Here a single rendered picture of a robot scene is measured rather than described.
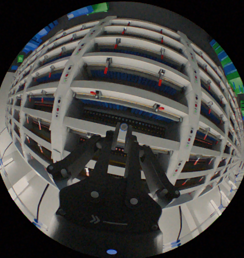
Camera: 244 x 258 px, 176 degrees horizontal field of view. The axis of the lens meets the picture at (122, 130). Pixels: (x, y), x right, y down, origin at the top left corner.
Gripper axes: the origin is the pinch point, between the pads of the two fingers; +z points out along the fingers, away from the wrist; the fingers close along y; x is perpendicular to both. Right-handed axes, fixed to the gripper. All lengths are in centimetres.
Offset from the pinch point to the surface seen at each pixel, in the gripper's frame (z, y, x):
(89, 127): 18.3, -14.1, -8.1
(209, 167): 22, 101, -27
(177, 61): 33, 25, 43
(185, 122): 20.9, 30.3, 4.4
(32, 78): 28, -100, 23
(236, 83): 4, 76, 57
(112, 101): 24.7, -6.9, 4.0
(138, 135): 18.7, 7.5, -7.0
